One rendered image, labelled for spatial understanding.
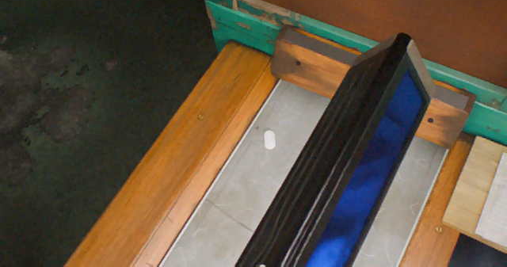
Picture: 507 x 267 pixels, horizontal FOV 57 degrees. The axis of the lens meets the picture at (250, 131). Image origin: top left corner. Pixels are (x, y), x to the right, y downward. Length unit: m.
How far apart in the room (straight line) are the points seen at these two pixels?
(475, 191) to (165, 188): 0.45
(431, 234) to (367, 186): 0.34
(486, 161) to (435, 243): 0.15
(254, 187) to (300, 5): 0.29
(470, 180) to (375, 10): 0.28
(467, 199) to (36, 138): 1.51
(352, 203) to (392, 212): 0.37
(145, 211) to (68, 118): 1.16
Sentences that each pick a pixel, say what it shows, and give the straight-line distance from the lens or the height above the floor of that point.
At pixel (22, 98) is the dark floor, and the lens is 2.01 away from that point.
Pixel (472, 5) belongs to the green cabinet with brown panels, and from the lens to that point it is 0.62.
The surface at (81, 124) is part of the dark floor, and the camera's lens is 1.83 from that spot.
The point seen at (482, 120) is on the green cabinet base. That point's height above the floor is 0.80.
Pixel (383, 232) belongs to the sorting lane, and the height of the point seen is 0.74.
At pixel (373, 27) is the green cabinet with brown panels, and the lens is 0.70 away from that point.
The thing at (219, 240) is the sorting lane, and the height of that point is 0.74.
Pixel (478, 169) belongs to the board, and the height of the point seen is 0.78.
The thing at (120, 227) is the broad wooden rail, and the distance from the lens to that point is 0.74.
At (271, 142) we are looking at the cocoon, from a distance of 0.75.
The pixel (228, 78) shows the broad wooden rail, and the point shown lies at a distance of 0.82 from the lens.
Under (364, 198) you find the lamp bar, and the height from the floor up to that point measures 1.07.
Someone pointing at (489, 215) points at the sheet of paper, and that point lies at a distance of 0.73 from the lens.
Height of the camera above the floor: 1.43
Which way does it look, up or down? 61 degrees down
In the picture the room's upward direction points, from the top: 12 degrees counter-clockwise
